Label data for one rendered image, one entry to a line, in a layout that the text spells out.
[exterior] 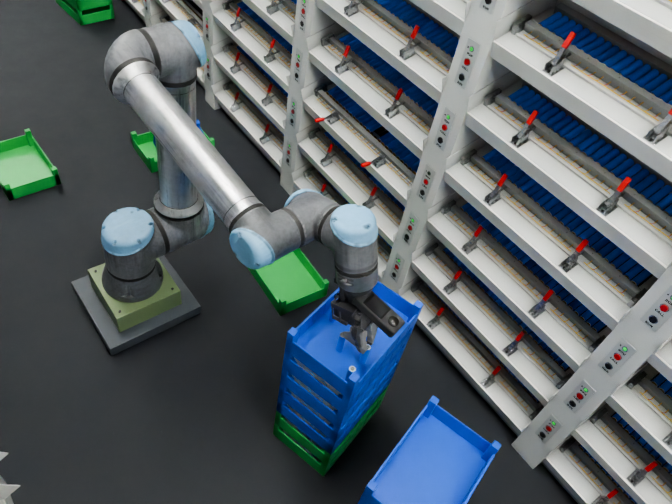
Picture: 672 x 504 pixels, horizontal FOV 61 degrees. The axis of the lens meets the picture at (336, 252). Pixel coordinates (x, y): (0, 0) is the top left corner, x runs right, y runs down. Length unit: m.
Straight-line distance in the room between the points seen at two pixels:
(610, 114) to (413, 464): 0.92
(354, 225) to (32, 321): 1.33
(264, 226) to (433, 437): 0.74
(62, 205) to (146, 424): 1.02
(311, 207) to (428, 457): 0.71
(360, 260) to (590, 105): 0.59
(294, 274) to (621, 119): 1.30
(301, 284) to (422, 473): 0.92
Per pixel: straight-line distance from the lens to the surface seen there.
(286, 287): 2.13
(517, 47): 1.45
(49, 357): 2.05
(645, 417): 1.63
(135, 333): 1.97
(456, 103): 1.57
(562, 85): 1.37
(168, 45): 1.45
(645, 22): 1.26
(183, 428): 1.85
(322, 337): 1.44
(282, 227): 1.13
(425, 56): 1.71
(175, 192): 1.74
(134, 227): 1.78
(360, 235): 1.09
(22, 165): 2.71
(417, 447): 1.53
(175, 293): 1.95
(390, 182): 1.88
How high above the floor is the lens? 1.68
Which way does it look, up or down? 47 degrees down
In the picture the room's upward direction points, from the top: 12 degrees clockwise
